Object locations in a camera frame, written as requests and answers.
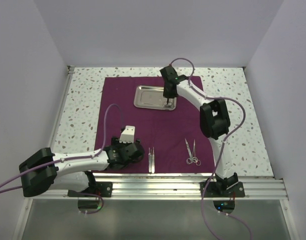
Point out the aluminium rail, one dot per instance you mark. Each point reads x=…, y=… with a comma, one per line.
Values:
x=187, y=187
x=61, y=104

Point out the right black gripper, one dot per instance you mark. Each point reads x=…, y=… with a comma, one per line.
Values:
x=166, y=94

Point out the steel ring-handled scissors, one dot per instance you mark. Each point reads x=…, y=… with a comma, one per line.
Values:
x=188, y=160

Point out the purple cloth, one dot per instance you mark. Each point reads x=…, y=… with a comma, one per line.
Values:
x=164, y=130

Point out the steel scalpel handle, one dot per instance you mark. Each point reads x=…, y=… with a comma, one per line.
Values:
x=153, y=161
x=150, y=160

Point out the aluminium left side rail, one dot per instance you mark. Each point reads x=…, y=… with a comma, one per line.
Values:
x=61, y=104

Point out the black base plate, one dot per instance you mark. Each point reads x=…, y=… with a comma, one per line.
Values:
x=213, y=191
x=103, y=189

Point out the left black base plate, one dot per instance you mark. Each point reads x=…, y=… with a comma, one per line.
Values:
x=103, y=189

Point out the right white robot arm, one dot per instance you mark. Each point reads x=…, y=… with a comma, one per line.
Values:
x=214, y=122

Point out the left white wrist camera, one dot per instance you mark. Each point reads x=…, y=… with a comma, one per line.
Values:
x=127, y=135

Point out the aluminium front rail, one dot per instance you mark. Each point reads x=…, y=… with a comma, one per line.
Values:
x=187, y=187

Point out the steel instrument tray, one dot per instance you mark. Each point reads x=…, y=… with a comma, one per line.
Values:
x=151, y=97

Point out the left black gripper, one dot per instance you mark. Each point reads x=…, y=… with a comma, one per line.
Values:
x=115, y=142

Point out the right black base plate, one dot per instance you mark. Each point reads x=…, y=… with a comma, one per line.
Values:
x=213, y=191

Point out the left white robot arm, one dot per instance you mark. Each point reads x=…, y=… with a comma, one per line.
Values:
x=45, y=170

